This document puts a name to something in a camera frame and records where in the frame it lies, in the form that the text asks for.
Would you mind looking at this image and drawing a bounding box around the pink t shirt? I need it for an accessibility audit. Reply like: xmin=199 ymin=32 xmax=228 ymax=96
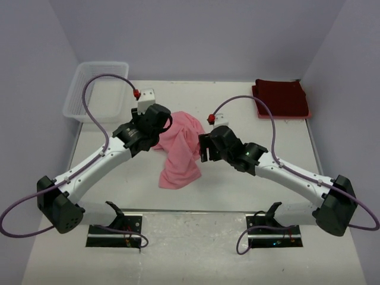
xmin=153 ymin=111 xmax=204 ymax=189

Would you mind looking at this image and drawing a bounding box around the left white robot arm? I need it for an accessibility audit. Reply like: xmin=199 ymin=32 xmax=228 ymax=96
xmin=37 ymin=103 xmax=173 ymax=234

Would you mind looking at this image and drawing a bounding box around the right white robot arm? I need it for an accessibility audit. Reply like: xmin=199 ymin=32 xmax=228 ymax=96
xmin=198 ymin=125 xmax=357 ymax=236

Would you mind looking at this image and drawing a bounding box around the white plastic basket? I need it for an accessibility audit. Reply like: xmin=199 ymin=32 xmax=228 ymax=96
xmin=62 ymin=61 xmax=129 ymax=124

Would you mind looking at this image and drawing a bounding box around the folded dark red shirt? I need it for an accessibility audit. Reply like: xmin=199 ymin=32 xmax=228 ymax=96
xmin=252 ymin=79 xmax=310 ymax=116

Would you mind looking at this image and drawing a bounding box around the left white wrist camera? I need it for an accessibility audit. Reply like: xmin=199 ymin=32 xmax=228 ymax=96
xmin=133 ymin=89 xmax=156 ymax=115

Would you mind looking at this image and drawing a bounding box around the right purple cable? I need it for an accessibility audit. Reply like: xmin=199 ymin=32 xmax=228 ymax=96
xmin=233 ymin=94 xmax=380 ymax=255

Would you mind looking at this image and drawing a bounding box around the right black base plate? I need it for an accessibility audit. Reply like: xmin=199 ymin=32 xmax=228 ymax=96
xmin=246 ymin=202 xmax=303 ymax=249

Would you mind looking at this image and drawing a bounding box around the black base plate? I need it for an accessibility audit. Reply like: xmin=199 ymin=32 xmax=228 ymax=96
xmin=246 ymin=202 xmax=303 ymax=249
xmin=85 ymin=201 xmax=148 ymax=250

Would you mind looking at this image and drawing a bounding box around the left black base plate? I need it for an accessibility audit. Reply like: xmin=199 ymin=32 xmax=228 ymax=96
xmin=85 ymin=201 xmax=148 ymax=250

